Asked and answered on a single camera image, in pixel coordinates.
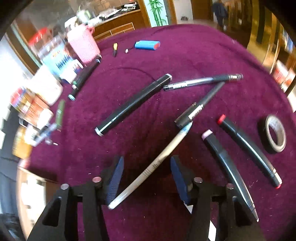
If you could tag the clear black gel pen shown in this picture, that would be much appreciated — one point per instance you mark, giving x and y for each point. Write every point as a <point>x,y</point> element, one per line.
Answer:
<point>201,81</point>

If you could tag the blue battery pack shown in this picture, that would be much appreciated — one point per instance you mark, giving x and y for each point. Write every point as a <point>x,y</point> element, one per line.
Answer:
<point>147,45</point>

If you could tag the black marker red cap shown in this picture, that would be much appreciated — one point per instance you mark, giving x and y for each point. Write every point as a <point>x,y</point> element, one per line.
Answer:
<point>249,146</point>

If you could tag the black marker white ends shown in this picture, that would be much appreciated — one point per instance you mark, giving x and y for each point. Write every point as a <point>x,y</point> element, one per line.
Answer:
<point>132,104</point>

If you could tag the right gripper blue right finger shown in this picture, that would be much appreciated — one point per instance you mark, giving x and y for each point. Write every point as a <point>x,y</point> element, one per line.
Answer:
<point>184,180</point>

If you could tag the maroon velvet tablecloth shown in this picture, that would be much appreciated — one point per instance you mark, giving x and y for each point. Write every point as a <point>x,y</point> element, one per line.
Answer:
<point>186,52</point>

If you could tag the wooden sideboard cabinet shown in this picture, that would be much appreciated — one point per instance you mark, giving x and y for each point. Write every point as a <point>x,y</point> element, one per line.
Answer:
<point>124,23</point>

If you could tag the thin black labelled pen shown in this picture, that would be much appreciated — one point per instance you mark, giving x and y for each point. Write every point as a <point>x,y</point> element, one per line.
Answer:
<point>193,110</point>

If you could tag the black marker pink cap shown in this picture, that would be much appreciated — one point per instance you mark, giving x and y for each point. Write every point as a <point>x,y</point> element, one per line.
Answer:
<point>224,159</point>

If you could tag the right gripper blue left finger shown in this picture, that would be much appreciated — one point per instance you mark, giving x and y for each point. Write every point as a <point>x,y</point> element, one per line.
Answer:
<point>113,179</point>

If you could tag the green small lighter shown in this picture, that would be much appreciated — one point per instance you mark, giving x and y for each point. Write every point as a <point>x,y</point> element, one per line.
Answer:
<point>59,114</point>

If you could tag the silver white pen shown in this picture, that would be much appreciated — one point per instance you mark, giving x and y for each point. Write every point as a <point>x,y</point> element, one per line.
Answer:
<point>151,167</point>

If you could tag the pink woven basket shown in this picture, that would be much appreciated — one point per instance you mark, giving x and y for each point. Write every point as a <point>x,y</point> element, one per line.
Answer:
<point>81,40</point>

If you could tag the red lidded plastic jar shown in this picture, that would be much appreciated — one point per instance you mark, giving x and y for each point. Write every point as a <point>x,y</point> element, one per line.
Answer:
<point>40,39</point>

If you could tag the person in dark coat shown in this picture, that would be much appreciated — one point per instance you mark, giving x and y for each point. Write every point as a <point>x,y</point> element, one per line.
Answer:
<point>220,12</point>

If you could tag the small orange black tool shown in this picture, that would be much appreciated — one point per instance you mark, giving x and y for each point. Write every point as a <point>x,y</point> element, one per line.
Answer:
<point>115,48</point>

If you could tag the shallow cardboard tray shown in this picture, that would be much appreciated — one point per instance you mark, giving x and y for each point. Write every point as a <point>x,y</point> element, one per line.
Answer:
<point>32,195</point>

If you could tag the black marker teal end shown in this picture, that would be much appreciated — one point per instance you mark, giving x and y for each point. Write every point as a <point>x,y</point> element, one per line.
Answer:
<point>82,77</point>

